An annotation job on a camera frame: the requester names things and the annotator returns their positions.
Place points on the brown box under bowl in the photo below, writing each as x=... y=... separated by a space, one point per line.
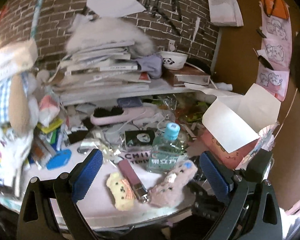
x=177 y=78

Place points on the white paper sheet on wall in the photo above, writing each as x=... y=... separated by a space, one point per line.
x=115 y=8

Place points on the white panda bowl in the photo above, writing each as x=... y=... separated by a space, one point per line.
x=173 y=60

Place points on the orange bag on wall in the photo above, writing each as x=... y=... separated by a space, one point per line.
x=277 y=8

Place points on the pink hairbrush with black bristles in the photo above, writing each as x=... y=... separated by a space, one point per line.
x=117 y=114

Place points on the white paper bag on wall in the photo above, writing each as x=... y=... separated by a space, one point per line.
x=225 y=13

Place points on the clear cellophane bag with ribbon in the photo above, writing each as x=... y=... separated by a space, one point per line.
x=95 y=139

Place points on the white fluffy fur pile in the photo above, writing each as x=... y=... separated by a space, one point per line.
x=110 y=30

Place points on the pink cartoon hanging pocket organizer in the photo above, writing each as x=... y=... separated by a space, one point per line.
x=276 y=51

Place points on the pink white tissue pack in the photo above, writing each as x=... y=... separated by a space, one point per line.
x=48 y=110

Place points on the pink rectangular keychain tag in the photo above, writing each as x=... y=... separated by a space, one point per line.
x=137 y=186

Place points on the yellow plush bear toy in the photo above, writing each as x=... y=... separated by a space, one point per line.
x=122 y=192

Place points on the black card with white face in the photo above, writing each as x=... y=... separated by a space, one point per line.
x=141 y=140

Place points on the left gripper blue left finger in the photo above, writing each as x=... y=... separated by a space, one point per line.
x=37 y=219

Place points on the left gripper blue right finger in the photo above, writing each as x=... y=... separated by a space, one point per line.
x=251 y=209

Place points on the large plush doll plaid shirt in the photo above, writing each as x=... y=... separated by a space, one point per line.
x=19 y=112

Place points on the white shelf board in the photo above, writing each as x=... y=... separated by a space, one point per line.
x=156 y=87

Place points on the blue plastic luggage tag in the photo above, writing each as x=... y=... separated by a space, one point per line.
x=59 y=160

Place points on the purple cloth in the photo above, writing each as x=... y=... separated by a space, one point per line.
x=151 y=64

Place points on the stack of books and papers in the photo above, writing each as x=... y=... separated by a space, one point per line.
x=108 y=64

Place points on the light blue striped pole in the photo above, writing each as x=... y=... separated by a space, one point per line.
x=35 y=19

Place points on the clear bottle with blue cap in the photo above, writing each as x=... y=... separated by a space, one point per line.
x=165 y=150

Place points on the pink fluffy plush toy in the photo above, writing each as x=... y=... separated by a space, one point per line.
x=169 y=192

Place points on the orange snack foil packet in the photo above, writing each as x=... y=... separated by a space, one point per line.
x=41 y=152

